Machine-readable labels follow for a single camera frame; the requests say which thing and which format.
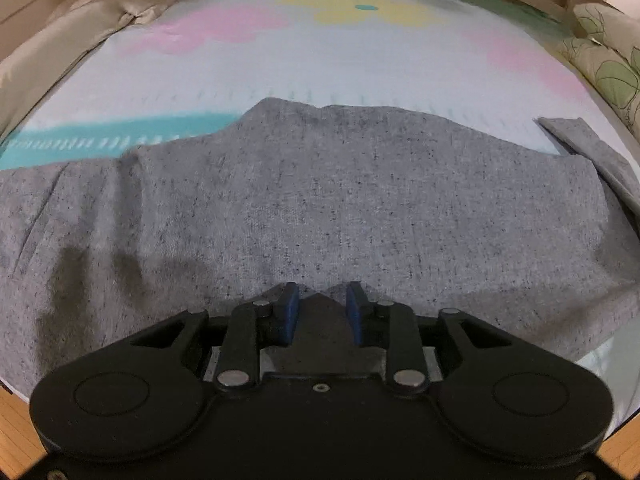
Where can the floral bed sheet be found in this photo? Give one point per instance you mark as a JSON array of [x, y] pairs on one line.
[[485, 64]]

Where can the grey speckled pants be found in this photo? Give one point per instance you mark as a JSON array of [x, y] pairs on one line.
[[411, 205]]

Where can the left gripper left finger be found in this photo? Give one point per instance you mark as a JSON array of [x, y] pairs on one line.
[[251, 328]]

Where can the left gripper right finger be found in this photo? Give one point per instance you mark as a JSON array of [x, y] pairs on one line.
[[393, 328]]

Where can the beige pillow near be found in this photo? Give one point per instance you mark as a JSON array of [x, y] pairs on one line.
[[35, 67]]

